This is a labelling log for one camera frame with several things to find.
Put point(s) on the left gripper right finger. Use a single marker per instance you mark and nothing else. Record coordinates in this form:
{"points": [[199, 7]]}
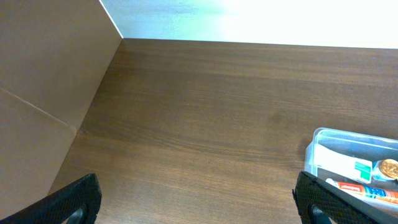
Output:
{"points": [[320, 202]]}

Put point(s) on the orange tablet tube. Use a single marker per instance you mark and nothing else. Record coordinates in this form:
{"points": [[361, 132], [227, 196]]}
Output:
{"points": [[364, 191]]}

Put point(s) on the white green medicine box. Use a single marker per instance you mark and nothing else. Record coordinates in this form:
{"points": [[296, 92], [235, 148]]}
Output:
{"points": [[353, 168]]}

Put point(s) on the clear plastic container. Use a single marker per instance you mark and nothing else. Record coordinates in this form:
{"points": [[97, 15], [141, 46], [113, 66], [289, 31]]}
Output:
{"points": [[362, 146]]}

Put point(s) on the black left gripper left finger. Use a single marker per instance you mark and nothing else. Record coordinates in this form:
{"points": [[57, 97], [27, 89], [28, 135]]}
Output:
{"points": [[78, 202]]}

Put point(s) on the small gold lid jar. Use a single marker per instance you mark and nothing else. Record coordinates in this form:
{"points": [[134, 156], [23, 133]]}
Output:
{"points": [[385, 170]]}

